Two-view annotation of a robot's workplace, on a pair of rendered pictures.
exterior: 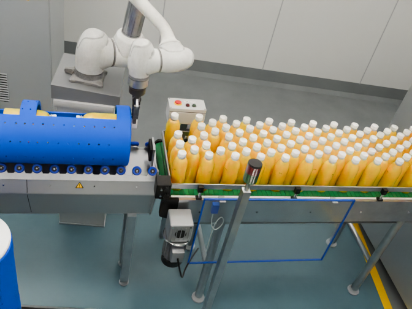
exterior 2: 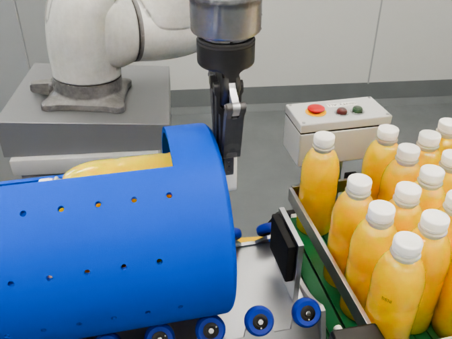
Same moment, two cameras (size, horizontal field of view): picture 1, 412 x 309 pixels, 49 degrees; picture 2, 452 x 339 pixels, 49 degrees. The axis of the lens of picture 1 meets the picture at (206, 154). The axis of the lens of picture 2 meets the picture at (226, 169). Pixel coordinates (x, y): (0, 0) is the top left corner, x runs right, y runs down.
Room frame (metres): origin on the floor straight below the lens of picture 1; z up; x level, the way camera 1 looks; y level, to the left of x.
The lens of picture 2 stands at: (1.09, 0.30, 1.55)
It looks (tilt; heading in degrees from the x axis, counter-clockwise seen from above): 33 degrees down; 6
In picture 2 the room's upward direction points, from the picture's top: straight up
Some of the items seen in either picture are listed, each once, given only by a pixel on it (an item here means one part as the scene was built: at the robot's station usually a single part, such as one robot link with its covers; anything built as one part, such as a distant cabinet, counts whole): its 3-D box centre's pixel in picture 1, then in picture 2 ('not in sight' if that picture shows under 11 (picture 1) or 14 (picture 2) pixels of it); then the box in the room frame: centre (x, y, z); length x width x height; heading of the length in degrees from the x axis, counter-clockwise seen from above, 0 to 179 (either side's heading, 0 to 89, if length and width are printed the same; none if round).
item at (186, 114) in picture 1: (185, 111); (335, 130); (2.06, 0.16, 1.05); 0.20 x 0.10 x 0.10; 108
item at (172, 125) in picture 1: (171, 132); (318, 186); (1.91, 0.20, 1.00); 0.07 x 0.07 x 0.19
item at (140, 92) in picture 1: (137, 93); (225, 68); (1.71, 0.36, 1.32); 0.08 x 0.07 x 0.09; 18
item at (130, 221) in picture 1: (127, 250); not in sight; (1.63, 0.31, 0.31); 0.06 x 0.06 x 0.63; 18
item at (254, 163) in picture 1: (251, 176); not in sight; (1.50, -0.21, 1.18); 0.06 x 0.06 x 0.16
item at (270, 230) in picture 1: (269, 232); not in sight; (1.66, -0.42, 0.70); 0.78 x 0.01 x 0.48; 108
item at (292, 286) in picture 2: (150, 152); (284, 255); (1.72, 0.27, 0.99); 0.10 x 0.02 x 0.12; 18
